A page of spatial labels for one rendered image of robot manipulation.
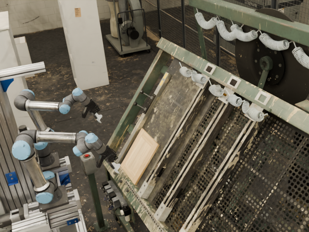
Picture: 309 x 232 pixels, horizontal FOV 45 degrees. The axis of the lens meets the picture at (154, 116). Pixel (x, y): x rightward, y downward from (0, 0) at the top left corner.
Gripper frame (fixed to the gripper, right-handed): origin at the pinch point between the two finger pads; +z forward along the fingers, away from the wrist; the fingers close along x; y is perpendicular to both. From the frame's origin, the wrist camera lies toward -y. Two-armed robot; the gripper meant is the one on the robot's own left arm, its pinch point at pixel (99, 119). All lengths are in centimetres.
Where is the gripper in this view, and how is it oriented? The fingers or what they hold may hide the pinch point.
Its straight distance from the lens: 327.9
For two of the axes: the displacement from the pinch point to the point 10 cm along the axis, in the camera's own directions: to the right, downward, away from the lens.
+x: -3.2, -4.6, 8.3
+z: 5.1, 6.5, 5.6
